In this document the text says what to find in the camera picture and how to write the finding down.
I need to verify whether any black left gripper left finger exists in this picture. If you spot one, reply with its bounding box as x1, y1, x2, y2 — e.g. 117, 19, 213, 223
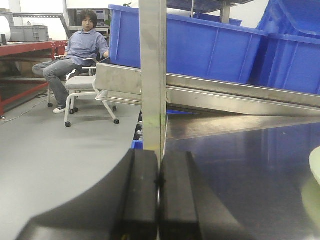
17, 149, 159, 240

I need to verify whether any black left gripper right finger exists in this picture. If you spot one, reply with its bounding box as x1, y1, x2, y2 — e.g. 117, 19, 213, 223
160, 151, 250, 240

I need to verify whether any pale green plate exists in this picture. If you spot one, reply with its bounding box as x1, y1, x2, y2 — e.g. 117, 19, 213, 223
301, 146, 320, 232

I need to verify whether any white rolling chair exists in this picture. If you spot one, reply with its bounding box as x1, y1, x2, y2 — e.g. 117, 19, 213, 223
64, 65, 120, 127

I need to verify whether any large blue plastic bin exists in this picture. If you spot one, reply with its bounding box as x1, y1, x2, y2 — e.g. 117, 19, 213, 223
109, 5, 267, 84

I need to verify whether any seated person blue shirt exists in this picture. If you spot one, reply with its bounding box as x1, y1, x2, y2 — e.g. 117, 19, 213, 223
32, 9, 109, 114

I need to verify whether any red metal workbench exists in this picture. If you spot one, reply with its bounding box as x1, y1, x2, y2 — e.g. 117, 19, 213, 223
0, 40, 68, 123

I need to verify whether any grey storage crate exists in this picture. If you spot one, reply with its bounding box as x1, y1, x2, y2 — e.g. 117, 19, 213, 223
10, 25, 49, 42

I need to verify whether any blue plastic bin right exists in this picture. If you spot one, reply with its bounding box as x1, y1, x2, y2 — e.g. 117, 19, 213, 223
249, 0, 320, 95

